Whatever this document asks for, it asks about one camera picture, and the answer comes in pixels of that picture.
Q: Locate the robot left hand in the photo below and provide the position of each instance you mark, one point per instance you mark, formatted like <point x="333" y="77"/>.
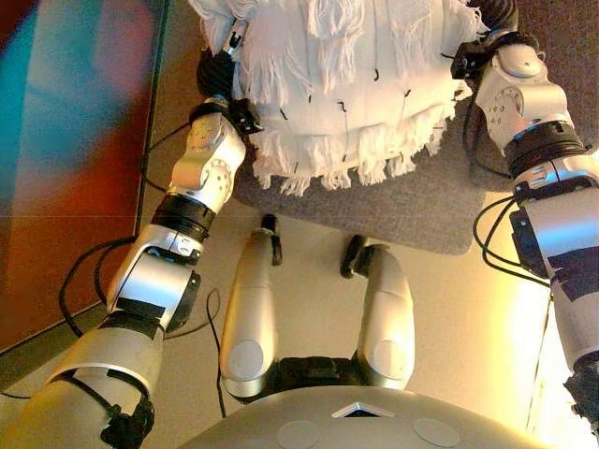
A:
<point x="215" y="75"/>

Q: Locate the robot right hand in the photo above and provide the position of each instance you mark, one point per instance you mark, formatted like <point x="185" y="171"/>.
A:
<point x="496" y="14"/>

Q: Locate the white fringed cushion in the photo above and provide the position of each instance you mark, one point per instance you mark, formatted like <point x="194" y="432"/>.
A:
<point x="346" y="70"/>

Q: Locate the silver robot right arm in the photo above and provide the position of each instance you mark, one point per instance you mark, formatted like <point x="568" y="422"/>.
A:
<point x="561" y="224"/>

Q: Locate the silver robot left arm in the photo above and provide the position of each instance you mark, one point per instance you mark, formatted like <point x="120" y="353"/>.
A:
<point x="150" y="280"/>

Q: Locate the dark colourful glossy cabinet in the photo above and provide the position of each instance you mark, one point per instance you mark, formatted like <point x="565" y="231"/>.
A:
<point x="70" y="140"/>

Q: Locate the grey fabric armchair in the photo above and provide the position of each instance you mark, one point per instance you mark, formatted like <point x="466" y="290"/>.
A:
<point x="421" y="206"/>

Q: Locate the silver robot left leg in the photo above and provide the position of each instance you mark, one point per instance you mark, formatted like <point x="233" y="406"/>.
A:
<point x="248" y="318"/>

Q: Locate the silver robot leg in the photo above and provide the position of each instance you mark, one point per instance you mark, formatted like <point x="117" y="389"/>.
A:
<point x="388" y="322"/>
<point x="248" y="318"/>

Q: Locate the silver robot right leg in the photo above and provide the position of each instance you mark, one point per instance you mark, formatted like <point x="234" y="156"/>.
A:
<point x="388" y="322"/>

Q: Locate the black robot pelvis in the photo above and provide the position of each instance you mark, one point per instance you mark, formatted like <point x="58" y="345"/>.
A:
<point x="313" y="374"/>

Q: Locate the silver robot torso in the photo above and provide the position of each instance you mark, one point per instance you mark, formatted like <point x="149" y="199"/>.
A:
<point x="355" y="425"/>

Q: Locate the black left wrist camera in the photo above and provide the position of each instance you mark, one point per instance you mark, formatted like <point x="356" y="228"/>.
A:
<point x="245" y="117"/>

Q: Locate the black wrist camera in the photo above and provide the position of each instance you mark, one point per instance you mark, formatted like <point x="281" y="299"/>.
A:
<point x="245" y="117"/>
<point x="468" y="61"/>

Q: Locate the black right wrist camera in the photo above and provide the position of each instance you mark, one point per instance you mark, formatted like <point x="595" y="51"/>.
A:
<point x="468" y="61"/>

